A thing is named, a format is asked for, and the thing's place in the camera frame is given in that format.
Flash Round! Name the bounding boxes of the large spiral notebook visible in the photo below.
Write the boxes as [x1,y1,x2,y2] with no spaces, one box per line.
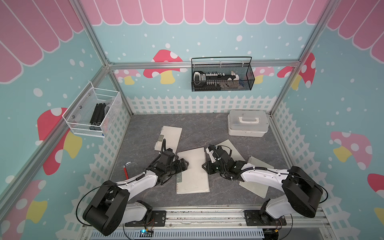
[176,148,210,195]

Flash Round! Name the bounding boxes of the items in black basket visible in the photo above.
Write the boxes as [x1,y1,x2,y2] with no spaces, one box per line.
[192,71,244,91]

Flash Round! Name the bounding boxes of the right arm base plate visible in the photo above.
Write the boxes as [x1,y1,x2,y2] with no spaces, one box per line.
[244,210,287,228]

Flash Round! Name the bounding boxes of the white wire mesh basket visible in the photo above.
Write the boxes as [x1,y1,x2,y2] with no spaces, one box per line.
[63,82,123,138]

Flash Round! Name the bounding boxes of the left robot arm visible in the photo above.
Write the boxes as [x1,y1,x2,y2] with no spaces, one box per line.
[77,149,189,236]

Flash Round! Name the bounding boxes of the green circuit board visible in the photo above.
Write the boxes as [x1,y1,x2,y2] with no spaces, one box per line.
[139,229,154,238]

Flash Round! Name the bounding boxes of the black wire mesh basket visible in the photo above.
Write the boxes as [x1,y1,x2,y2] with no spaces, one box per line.
[191,57,255,92]

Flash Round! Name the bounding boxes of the red handled screwdriver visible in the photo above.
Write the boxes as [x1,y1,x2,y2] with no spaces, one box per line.
[123,162,132,180]

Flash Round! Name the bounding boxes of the white plastic storage box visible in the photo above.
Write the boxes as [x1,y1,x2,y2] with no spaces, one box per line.
[228,110,269,138]

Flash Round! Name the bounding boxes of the black block in white basket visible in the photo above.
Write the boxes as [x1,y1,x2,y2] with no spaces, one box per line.
[90,103,106,131]

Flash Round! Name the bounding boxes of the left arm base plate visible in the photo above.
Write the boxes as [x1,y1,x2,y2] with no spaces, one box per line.
[124,211,167,228]

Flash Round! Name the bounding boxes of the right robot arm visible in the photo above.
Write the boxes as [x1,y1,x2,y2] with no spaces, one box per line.
[202,145,324,219]

